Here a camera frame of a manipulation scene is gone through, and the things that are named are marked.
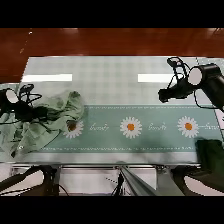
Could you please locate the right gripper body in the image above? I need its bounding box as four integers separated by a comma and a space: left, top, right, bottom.
158, 79, 195, 103

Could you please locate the pale green shirt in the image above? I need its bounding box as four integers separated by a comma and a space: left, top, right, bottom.
0, 90, 86, 160

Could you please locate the dark green garment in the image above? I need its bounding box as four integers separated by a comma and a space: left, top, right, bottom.
194, 138, 224, 178

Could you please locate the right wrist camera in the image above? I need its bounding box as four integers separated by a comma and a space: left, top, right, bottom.
166, 56, 192, 82

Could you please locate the black cable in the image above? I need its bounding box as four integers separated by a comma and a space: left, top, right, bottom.
17, 83, 43, 107
111, 172, 126, 197
192, 89, 218, 111

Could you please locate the silver frame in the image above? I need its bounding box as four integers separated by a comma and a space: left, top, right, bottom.
0, 161, 224, 197

